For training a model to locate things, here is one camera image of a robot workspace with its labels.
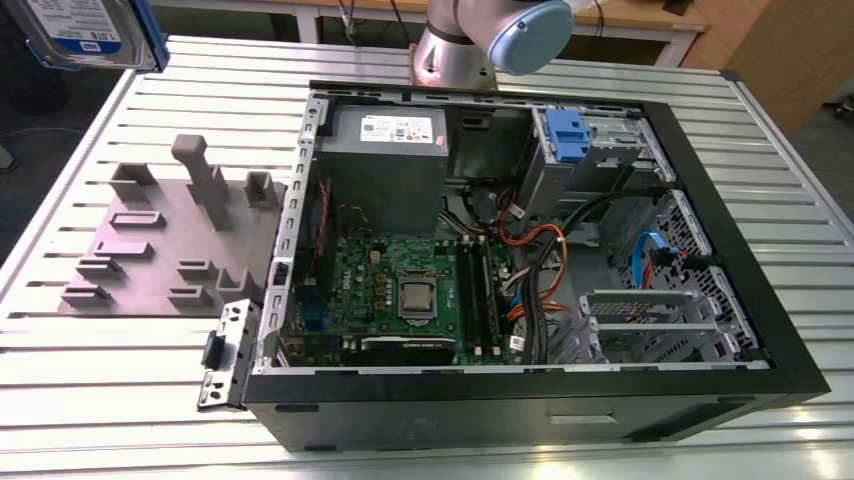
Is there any blue SATA wire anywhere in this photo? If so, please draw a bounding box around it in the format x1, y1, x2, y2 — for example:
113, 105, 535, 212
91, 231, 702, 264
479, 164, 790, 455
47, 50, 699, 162
630, 230, 697, 291

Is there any hard disk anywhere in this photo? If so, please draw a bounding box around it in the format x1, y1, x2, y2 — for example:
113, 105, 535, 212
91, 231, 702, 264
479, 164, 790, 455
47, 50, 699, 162
12, 0, 168, 71

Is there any metal disk bay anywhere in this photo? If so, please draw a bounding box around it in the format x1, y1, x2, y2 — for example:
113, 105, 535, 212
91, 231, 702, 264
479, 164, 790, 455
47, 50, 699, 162
576, 288, 753, 367

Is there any green motherboard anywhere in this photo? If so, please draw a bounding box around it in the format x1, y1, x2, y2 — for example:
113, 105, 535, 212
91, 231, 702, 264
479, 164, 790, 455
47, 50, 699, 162
279, 234, 530, 369

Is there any silver CPU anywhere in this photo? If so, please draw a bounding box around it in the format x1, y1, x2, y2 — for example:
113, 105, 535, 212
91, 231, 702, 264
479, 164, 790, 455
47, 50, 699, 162
402, 283, 436, 315

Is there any grey power supply unit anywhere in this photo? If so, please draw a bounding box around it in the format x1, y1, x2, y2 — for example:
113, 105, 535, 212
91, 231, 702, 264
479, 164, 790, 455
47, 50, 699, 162
312, 103, 450, 240

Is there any black RAM stick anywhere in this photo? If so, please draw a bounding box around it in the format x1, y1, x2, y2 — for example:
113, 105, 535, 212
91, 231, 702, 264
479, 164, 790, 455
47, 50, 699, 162
476, 238, 504, 354
460, 238, 486, 355

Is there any CPU socket with metal cover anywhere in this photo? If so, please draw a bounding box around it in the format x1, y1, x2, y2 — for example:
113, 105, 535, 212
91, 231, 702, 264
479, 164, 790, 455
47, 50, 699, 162
395, 268, 443, 330

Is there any black graphics card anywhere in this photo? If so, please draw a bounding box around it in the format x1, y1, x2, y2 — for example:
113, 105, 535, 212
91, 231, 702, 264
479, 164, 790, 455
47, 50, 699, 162
339, 333, 460, 367

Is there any metal optical drive cage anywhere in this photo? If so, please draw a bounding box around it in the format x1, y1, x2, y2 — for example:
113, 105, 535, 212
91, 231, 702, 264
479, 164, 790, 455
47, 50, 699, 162
518, 103, 674, 217

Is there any blue plastic drive latch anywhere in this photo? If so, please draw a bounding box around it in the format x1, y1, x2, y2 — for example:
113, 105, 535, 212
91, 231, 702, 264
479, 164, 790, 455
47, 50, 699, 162
543, 108, 595, 164

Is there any black open PC case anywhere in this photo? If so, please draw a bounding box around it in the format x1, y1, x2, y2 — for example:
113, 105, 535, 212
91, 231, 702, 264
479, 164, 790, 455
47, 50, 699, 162
240, 78, 833, 454

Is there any silver expansion slot retainer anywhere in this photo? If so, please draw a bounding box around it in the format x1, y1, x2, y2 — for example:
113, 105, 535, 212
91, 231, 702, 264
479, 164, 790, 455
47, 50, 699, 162
196, 298, 263, 413

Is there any grey parts rack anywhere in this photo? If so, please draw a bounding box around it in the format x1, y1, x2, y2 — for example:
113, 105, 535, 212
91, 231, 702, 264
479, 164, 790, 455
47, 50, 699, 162
57, 133, 290, 319

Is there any orange power wire bundle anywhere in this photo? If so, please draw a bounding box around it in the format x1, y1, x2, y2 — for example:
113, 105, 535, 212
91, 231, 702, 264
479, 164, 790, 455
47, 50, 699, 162
498, 223, 574, 324

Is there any thin red wire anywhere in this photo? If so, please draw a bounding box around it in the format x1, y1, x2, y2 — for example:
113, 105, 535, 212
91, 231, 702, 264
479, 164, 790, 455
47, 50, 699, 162
307, 174, 334, 287

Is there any black cable bundle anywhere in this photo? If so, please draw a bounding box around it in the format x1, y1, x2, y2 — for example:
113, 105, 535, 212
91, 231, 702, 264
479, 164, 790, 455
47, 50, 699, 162
519, 188, 669, 365

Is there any white metal desk frame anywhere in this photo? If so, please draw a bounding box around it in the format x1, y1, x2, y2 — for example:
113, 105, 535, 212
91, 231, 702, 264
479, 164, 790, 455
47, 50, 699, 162
159, 0, 322, 45

